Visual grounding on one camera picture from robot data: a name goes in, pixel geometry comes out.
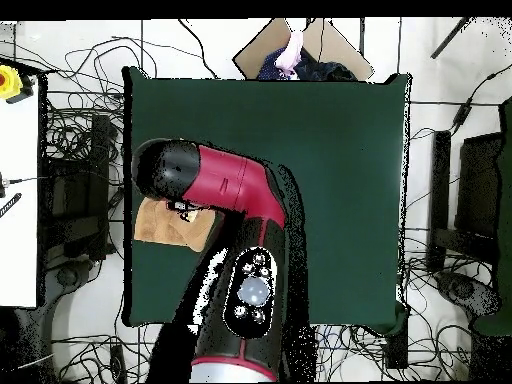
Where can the dark green table cloth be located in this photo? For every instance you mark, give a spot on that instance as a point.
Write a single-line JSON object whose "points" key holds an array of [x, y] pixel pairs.
{"points": [[340, 180]]}

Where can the black power adapter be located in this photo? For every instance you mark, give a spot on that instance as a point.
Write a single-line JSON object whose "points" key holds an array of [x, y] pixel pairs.
{"points": [[460, 116]]}

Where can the black table leg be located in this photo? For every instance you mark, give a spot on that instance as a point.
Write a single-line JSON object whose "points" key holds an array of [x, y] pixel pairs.
{"points": [[396, 352]]}

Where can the white desk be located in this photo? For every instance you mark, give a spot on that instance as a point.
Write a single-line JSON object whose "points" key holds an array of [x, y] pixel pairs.
{"points": [[18, 248]]}

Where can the black rod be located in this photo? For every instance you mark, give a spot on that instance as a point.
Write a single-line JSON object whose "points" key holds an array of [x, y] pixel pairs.
{"points": [[448, 42]]}

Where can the brown cardboard box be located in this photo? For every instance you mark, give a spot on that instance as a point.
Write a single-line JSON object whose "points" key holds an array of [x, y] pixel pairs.
{"points": [[256, 52]]}

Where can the dark blue clothes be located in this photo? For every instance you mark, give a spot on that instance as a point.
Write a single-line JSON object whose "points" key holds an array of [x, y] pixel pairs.
{"points": [[320, 70]]}

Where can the tan terry towel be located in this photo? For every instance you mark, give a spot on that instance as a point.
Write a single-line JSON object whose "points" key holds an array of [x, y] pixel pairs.
{"points": [[160, 228]]}

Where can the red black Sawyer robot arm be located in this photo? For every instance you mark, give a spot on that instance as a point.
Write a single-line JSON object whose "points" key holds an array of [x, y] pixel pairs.
{"points": [[232, 180]]}

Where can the pink cloth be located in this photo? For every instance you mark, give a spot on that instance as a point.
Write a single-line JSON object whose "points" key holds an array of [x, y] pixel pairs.
{"points": [[292, 56]]}

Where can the yellow emergency stop button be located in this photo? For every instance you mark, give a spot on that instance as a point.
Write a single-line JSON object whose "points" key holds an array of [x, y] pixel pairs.
{"points": [[8, 82]]}

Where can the dark green fabric cover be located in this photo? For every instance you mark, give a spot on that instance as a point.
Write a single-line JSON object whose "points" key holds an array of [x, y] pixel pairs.
{"points": [[504, 200]]}

